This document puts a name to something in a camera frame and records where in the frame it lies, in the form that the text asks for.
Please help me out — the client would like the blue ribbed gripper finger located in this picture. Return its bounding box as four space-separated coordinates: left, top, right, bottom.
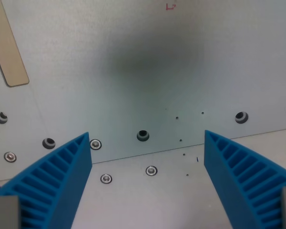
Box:
0 132 93 229
204 129 286 229

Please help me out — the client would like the silver hex socket screw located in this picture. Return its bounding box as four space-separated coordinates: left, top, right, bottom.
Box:
4 151 17 163
100 173 113 185
145 165 158 177
89 139 102 151

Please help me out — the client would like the tan wooden strip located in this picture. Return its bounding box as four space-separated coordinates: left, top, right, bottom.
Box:
0 0 30 88

